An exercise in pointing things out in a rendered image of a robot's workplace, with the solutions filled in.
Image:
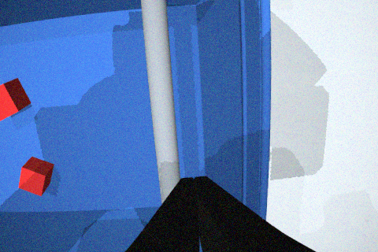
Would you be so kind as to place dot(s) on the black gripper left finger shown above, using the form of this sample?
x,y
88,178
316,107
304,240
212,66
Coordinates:
x,y
174,227

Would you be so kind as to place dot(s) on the small red block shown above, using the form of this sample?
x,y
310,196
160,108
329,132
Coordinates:
x,y
35,176
12,98

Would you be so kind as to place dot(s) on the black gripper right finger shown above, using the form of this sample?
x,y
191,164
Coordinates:
x,y
226,225

